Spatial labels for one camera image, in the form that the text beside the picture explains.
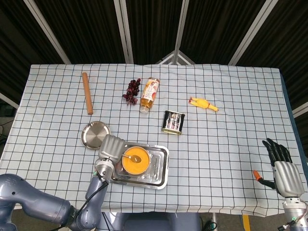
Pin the yellow strip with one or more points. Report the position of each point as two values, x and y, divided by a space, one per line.
246 223

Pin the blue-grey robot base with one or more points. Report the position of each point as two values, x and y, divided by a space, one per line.
149 222

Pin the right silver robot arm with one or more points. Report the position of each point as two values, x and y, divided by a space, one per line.
294 213

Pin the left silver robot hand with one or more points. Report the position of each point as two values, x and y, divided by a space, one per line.
110 146

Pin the amber drink bottle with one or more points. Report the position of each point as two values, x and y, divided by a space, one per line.
149 92

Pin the small metal spoon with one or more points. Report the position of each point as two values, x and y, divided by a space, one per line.
136 158

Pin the dark folding screen white frames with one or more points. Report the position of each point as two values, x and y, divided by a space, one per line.
84 29

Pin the round stainless steel plate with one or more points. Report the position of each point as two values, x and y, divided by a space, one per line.
92 136

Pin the wooden rolling pin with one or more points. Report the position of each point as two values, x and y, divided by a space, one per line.
87 93

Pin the grey triangular metal frame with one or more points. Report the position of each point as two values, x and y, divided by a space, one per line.
176 56

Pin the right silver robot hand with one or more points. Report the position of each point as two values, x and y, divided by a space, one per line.
287 178

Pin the blue checked tablecloth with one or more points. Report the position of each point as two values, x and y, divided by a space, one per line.
216 156

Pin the black luncheon meat can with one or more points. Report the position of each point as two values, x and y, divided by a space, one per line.
173 122

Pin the yellow rubber chicken toy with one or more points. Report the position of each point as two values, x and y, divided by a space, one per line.
202 103

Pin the orange powder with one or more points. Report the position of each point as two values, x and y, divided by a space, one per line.
134 168

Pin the dark red grape bunch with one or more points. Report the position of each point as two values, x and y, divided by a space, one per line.
132 90

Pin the rectangular stainless steel tray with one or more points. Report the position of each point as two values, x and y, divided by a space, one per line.
158 173

